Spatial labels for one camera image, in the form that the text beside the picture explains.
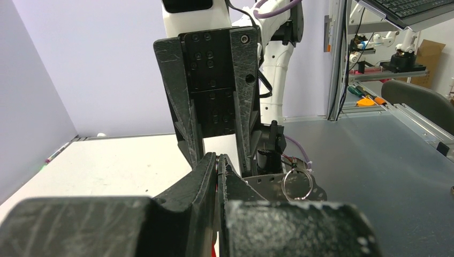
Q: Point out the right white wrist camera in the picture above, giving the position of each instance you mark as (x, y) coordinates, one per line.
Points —
(193, 16)

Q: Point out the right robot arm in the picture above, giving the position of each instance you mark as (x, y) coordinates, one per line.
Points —
(280, 26)

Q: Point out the large grey keyring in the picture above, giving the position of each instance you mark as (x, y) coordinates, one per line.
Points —
(296, 182)

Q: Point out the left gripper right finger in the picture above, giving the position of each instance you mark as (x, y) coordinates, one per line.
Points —
(253, 226)

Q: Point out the aluminium rail back edge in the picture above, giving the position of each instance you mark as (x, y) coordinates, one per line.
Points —
(77, 139)

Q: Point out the black keyboard on shelf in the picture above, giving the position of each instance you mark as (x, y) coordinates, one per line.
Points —
(409, 14)

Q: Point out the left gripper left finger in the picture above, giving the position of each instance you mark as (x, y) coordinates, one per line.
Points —
(177, 222)

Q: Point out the dark grey office chair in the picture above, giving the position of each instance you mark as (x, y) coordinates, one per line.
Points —
(426, 102)

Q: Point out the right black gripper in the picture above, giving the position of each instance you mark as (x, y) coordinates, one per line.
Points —
(221, 66)

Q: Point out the orange handled tool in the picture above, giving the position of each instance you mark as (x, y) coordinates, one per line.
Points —
(366, 99)

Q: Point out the aluminium workstation frame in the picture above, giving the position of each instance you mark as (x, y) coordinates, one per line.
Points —
(402, 64)

